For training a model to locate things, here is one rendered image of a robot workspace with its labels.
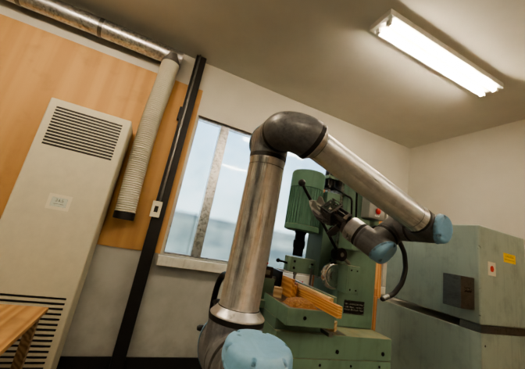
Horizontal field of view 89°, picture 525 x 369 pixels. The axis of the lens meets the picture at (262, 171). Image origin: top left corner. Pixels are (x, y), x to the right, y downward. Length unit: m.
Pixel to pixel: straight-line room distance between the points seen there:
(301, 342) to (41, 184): 1.83
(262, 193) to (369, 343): 0.91
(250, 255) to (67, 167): 1.71
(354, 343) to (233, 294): 0.75
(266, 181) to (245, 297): 0.31
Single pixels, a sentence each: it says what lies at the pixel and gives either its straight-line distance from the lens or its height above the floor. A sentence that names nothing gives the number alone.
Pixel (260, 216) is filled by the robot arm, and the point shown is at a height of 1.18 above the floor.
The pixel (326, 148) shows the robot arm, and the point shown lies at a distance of 0.74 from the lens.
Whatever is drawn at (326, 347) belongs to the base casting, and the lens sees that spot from 1.31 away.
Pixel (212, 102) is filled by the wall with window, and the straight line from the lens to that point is 2.76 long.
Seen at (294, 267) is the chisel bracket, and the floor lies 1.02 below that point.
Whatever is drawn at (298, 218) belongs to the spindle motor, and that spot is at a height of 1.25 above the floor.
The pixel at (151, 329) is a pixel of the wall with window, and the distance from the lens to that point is 2.62.
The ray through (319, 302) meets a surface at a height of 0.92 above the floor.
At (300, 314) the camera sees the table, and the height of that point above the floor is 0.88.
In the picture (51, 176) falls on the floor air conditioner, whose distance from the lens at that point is 2.25.
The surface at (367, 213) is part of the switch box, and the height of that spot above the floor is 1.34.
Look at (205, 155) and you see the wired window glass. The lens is 2.66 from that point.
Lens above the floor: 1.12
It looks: 14 degrees up
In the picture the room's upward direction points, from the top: 11 degrees clockwise
